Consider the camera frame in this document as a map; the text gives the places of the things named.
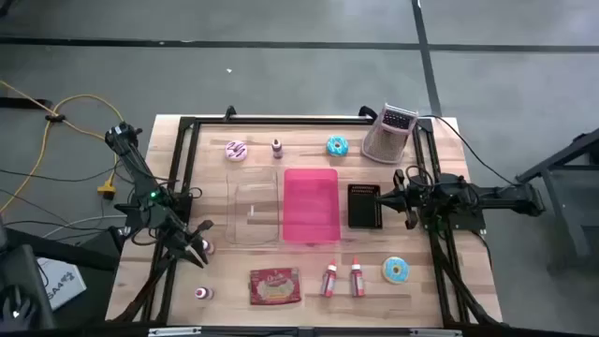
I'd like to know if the clear plastic storage bin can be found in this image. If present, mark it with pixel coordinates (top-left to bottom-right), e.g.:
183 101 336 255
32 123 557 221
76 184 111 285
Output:
225 167 281 246

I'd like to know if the black computer mouse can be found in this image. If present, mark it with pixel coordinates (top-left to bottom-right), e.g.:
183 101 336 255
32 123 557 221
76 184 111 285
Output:
1 285 37 331

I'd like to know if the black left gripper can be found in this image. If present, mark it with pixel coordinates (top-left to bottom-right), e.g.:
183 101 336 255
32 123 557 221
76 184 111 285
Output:
160 219 215 270

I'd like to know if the black metal table frame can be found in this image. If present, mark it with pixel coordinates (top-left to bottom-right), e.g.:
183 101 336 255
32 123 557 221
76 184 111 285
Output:
111 106 504 329

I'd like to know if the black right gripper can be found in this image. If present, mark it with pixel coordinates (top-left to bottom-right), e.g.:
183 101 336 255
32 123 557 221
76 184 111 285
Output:
376 168 425 231

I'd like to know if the long black cable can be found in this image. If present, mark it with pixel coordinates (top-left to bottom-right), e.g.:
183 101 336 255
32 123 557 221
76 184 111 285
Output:
417 113 517 186

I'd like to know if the metal box grater pink handle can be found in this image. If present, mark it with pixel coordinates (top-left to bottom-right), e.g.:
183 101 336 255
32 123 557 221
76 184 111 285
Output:
360 102 419 165

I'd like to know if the red popcorn packet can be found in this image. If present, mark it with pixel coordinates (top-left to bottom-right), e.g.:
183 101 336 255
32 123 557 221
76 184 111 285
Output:
249 267 303 307

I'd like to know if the pink frosted toy donut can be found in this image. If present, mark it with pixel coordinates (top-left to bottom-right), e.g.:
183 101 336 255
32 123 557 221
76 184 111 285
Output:
225 139 248 163

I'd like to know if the yellow power plug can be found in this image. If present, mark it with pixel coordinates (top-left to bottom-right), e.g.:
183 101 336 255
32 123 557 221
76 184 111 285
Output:
96 175 117 200

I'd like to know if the pink translucent plastic bin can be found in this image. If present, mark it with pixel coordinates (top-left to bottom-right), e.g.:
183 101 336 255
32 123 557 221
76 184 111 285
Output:
282 168 343 244

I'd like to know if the teal frosted toy donut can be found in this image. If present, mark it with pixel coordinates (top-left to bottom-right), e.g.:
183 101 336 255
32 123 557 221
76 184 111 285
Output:
326 135 350 158

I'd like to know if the white floor cable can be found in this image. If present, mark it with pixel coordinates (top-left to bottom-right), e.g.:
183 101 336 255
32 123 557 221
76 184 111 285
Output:
42 213 128 239

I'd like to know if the silver metal bracket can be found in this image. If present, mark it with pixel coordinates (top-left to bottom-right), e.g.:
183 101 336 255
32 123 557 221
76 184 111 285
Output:
410 329 462 337
148 327 202 337

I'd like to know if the red food colouring bottle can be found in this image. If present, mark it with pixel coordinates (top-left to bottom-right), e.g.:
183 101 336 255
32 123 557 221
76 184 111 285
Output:
349 256 367 299
320 259 338 299

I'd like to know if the black mouse pad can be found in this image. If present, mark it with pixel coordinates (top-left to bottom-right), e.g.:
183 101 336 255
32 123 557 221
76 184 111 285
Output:
0 242 56 331

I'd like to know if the white cardboard box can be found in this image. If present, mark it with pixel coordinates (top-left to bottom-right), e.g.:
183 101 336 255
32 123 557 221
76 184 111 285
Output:
36 256 88 311

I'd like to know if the blue frosted tan donut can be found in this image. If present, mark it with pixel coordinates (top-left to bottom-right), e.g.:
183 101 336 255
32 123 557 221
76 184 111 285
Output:
381 256 411 286

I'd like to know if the yellow floor cable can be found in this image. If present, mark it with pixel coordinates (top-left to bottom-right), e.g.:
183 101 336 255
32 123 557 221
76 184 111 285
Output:
0 79 125 214

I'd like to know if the dark grey metal cart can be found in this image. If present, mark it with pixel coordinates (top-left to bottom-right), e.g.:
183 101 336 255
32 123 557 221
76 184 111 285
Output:
514 126 599 263

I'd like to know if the black slotted plastic basket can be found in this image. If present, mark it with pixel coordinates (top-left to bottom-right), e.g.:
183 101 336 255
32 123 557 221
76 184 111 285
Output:
346 183 384 230

